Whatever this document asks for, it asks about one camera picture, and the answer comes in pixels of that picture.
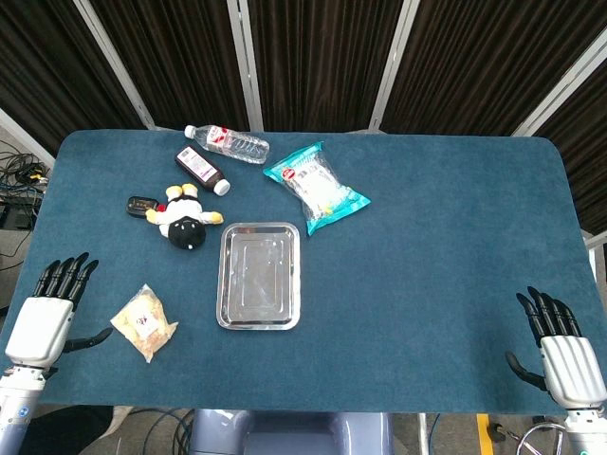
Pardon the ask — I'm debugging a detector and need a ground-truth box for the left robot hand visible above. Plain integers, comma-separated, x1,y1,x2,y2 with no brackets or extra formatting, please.
4,252,114,372

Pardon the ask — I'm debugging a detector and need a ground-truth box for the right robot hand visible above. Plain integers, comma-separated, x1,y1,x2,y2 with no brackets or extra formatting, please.
505,285,607,410

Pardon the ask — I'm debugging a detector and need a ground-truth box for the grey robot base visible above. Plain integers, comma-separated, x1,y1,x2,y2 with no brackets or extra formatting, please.
188,408,395,455

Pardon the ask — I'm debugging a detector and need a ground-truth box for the small clear snack packet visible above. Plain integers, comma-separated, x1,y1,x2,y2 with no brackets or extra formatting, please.
110,282,179,364

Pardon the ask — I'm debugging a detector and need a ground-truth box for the stainless steel tray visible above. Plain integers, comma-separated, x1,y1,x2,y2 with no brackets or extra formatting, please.
216,221,303,332

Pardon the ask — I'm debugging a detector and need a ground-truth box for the chrome chair base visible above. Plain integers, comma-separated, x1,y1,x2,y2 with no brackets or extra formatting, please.
516,423,570,455

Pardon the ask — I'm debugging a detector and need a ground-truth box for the small black rectangular box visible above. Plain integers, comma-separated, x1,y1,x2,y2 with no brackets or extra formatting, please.
126,194,158,217

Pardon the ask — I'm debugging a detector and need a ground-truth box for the black and white plush toy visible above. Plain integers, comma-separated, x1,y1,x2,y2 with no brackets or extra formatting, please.
144,182,225,251

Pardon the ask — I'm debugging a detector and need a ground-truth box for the blue table cloth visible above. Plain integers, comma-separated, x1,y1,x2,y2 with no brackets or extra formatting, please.
0,130,607,412

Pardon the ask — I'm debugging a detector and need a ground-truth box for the dark brown medicine bottle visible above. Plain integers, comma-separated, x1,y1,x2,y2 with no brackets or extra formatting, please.
174,145,232,196

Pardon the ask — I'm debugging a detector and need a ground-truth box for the clear plastic water bottle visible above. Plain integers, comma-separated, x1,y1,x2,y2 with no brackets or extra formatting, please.
183,124,271,166

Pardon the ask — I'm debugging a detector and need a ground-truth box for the teal snack bag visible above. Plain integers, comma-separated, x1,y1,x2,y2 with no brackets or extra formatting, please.
263,141,372,237

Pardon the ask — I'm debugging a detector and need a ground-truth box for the dark folding partition screen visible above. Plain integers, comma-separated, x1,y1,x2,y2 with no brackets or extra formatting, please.
0,0,607,236

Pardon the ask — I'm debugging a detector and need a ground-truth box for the bundle of cables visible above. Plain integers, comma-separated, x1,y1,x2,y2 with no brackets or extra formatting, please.
0,139,51,209

